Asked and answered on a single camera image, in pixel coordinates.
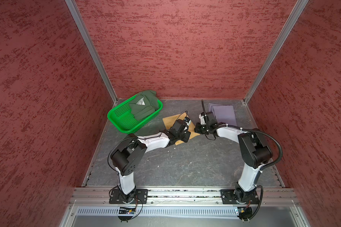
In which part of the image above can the yellow skirt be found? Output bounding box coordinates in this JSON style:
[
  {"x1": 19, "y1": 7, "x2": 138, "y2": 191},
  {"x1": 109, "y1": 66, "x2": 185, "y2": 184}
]
[{"x1": 162, "y1": 113, "x2": 199, "y2": 147}]

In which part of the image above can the lavender skirt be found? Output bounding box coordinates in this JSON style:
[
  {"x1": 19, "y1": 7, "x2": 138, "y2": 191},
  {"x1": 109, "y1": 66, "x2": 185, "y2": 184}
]
[{"x1": 208, "y1": 104, "x2": 237, "y2": 126}]

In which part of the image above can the dark green skirt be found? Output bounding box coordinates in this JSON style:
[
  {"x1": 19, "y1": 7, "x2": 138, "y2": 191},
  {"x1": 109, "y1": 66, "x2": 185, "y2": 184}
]
[{"x1": 129, "y1": 90, "x2": 159, "y2": 121}]

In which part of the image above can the green plastic basket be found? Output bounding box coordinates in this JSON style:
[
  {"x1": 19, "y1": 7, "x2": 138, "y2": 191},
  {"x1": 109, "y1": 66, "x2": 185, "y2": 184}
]
[{"x1": 107, "y1": 95, "x2": 163, "y2": 134}]

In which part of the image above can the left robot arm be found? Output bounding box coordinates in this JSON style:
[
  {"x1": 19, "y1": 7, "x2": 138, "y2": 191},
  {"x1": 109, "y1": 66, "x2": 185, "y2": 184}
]
[{"x1": 107, "y1": 117, "x2": 191, "y2": 204}]

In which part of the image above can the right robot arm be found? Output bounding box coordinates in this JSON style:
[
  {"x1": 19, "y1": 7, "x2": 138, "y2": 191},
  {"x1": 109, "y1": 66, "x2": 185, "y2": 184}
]
[{"x1": 195, "y1": 112, "x2": 272, "y2": 204}]

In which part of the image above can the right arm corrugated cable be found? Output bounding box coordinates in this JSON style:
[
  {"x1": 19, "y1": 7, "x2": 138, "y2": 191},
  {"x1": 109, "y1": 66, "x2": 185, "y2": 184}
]
[{"x1": 201, "y1": 99, "x2": 284, "y2": 222}]

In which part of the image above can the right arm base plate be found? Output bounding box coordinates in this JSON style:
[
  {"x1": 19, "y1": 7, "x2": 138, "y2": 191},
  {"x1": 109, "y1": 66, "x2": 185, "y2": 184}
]
[{"x1": 220, "y1": 188, "x2": 260, "y2": 205}]

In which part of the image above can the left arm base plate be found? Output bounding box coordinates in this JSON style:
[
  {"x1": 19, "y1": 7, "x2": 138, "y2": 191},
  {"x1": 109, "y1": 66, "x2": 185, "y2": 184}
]
[{"x1": 109, "y1": 188, "x2": 148, "y2": 204}]

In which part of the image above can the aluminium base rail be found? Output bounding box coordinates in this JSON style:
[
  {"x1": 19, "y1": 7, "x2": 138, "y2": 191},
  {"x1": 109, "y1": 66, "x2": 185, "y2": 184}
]
[{"x1": 70, "y1": 187, "x2": 299, "y2": 207}]

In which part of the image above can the white slotted cable duct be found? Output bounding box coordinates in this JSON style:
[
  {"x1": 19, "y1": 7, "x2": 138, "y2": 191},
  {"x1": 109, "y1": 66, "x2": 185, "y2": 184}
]
[{"x1": 76, "y1": 206, "x2": 239, "y2": 219}]

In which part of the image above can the right aluminium corner post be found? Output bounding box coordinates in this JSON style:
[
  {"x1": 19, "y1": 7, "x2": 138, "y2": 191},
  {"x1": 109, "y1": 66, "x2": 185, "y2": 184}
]
[{"x1": 243, "y1": 0, "x2": 308, "y2": 105}]

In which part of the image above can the aluminium corner post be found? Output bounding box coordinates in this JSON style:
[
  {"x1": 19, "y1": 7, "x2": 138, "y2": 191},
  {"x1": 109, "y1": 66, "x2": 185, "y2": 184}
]
[
  {"x1": 65, "y1": 0, "x2": 118, "y2": 106},
  {"x1": 243, "y1": 0, "x2": 308, "y2": 105}
]

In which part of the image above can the left aluminium corner post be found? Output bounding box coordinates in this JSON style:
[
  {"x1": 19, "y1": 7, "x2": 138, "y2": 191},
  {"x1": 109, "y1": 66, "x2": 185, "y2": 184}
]
[{"x1": 65, "y1": 0, "x2": 118, "y2": 106}]

